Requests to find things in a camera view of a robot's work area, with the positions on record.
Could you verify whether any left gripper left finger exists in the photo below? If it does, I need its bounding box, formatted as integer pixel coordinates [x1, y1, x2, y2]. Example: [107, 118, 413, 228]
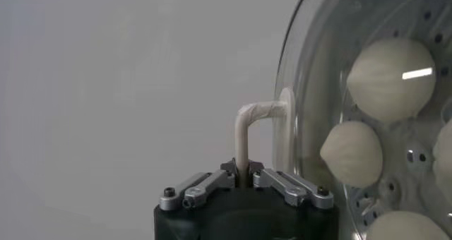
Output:
[158, 158, 238, 211]

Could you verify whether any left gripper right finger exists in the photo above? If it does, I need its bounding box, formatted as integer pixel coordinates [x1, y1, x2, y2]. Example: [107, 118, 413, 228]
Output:
[249, 160, 335, 210]

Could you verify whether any white steamed baozi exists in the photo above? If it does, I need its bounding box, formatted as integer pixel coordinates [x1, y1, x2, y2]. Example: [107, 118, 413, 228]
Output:
[345, 37, 437, 122]
[365, 210, 451, 240]
[319, 120, 384, 188]
[432, 119, 452, 193]

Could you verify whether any glass lid with cream handle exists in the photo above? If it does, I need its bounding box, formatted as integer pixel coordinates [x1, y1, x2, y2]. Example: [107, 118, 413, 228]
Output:
[234, 0, 452, 240]

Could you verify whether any perforated stainless steamer basket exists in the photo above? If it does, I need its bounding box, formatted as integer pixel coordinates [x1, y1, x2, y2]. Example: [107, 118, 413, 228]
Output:
[292, 0, 452, 240]

